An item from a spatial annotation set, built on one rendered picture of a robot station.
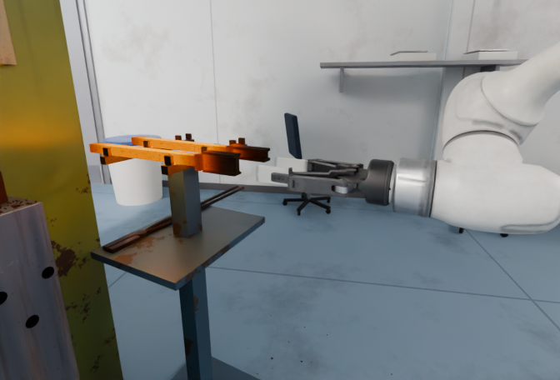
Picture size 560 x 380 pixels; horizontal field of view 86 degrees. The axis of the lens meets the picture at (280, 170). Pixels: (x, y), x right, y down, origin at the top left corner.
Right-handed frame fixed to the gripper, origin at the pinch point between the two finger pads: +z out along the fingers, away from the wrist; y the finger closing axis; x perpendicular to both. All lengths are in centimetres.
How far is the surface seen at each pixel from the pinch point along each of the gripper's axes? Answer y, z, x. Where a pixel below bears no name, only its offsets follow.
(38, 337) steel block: -26, 42, -34
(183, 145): 10.5, 33.6, 0.4
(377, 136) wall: 270, 19, -31
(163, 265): -4.1, 29.1, -26.1
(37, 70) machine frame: -5, 65, 19
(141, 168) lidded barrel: 150, 224, -60
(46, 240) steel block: -20.5, 42.9, -14.9
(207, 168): -0.6, 16.8, -1.5
